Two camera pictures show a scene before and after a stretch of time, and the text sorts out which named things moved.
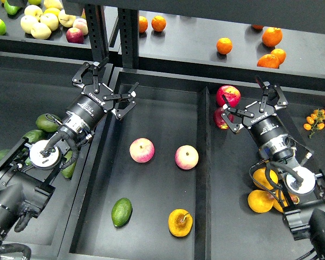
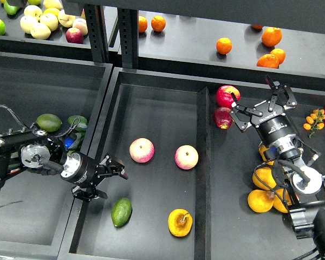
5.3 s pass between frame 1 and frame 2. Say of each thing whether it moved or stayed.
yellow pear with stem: stayed
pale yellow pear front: stayed
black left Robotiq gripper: moved
